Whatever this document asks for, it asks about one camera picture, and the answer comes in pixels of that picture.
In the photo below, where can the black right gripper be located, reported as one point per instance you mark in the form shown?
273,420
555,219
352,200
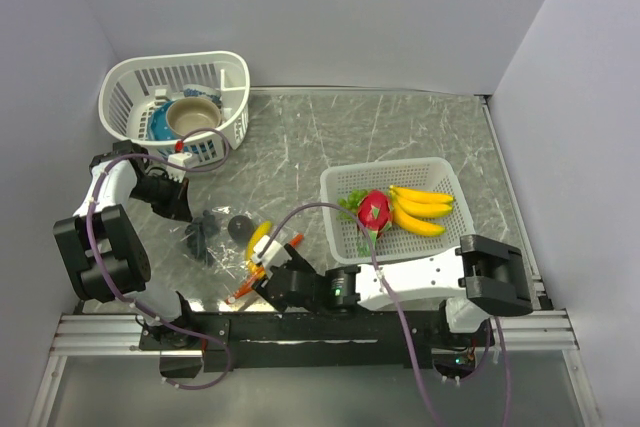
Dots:
260,285

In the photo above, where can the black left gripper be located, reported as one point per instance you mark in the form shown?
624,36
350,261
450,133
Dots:
177,206

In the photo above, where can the single yellow fake banana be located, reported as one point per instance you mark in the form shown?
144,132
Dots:
262,230

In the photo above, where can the clear zip top bag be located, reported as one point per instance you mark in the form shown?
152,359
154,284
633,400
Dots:
233,276

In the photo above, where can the dark round fake fruit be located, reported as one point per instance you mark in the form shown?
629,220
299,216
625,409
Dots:
241,228

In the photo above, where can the green fake grapes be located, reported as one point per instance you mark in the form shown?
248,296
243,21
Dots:
353,200

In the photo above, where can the red fake apple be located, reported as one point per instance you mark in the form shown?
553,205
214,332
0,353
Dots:
375,212

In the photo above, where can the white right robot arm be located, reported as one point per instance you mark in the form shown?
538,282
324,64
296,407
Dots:
475,280

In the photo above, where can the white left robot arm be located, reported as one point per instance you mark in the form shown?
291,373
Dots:
102,253

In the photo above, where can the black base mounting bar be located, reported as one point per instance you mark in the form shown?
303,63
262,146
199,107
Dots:
224,342

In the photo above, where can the white perforated tray basket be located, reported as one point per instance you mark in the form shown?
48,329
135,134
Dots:
432,174

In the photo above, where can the blue plate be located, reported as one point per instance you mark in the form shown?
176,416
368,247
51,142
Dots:
157,127

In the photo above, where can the beige bowl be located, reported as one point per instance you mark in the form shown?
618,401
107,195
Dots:
192,113

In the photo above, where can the white slotted dish basket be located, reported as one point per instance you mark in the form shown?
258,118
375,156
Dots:
137,93

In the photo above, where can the blue patterned white dish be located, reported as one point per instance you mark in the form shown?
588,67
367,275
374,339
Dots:
196,90

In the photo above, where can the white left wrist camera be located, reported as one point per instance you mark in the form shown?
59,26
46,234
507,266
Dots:
180,162

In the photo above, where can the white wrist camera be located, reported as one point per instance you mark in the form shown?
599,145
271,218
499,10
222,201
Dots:
269,253
180,162

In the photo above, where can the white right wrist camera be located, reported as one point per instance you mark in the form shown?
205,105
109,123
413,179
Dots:
269,253

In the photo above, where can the aluminium frame rail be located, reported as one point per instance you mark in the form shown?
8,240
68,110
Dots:
114,335

